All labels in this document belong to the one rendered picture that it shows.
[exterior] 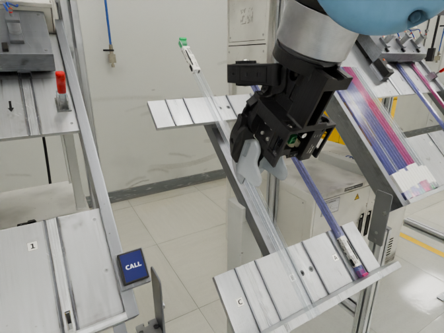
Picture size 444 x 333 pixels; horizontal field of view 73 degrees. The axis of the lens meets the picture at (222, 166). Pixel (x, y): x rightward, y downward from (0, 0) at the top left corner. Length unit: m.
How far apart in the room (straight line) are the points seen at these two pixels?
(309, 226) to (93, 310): 0.90
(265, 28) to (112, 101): 1.42
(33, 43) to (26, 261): 0.44
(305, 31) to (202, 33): 2.37
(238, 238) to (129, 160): 1.93
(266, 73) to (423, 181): 0.84
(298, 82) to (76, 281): 0.46
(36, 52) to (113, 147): 1.78
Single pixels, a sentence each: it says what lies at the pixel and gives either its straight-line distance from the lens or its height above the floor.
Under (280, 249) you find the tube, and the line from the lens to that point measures 0.43.
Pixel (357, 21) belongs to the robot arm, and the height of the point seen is 1.13.
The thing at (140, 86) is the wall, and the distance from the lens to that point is 2.46.
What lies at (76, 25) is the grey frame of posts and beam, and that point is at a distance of 0.92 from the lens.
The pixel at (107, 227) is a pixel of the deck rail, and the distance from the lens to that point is 0.59.
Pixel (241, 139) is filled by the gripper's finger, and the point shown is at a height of 1.02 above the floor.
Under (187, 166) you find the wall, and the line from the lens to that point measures 2.73.
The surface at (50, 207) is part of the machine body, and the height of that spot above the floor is 0.62.
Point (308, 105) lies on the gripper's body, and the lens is 0.32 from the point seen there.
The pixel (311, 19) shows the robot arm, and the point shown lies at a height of 1.15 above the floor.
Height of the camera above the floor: 1.11
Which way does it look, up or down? 20 degrees down
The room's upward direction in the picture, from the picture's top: straight up
